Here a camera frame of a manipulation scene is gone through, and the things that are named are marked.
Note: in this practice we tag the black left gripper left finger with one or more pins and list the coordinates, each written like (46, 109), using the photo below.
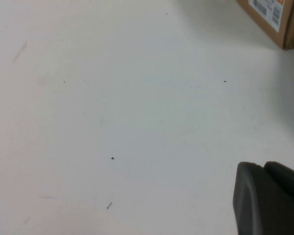
(254, 203)

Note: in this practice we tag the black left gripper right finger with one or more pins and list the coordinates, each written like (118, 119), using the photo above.
(289, 181)

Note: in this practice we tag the white barcode label sticker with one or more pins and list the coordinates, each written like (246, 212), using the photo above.
(269, 9)

